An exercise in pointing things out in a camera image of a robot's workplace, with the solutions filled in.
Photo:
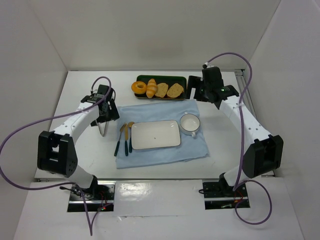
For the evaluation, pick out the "gold spoon green handle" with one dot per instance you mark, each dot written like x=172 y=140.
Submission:
x=130 y=148

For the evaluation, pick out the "right toast slice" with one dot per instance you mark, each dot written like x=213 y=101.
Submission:
x=175 y=91

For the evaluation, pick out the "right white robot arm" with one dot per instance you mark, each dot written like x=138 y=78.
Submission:
x=262 y=151

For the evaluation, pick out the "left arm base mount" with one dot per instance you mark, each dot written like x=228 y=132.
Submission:
x=103 y=199

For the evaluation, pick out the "striped bread roll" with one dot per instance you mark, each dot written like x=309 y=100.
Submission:
x=151 y=88

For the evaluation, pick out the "white cup with handle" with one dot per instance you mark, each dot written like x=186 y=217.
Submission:
x=189 y=124

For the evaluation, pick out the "toast slice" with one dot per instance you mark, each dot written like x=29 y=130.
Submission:
x=162 y=89
x=175 y=91

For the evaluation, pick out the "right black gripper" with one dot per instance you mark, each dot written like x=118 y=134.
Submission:
x=195 y=88

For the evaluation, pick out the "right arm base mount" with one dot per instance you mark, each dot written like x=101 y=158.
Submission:
x=217 y=199

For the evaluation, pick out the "dark green serving tray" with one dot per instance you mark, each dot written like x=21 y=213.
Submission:
x=170 y=81

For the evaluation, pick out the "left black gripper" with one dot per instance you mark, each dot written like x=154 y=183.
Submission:
x=105 y=118

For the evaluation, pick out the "gold knife green handle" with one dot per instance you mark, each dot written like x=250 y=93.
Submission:
x=126 y=134

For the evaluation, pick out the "light blue cloth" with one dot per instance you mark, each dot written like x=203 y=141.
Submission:
x=190 y=148

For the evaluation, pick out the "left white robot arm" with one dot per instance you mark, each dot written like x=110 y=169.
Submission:
x=56 y=152

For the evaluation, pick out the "orange donut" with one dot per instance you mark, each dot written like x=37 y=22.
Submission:
x=139 y=87

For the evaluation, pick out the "left toast slice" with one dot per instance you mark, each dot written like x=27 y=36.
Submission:
x=162 y=89

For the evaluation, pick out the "aluminium rail frame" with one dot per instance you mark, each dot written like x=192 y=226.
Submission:
x=242 y=82

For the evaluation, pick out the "gold fork green handle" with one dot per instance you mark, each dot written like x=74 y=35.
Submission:
x=119 y=139

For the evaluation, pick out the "white rectangular plate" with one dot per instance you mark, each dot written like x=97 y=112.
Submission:
x=155 y=134

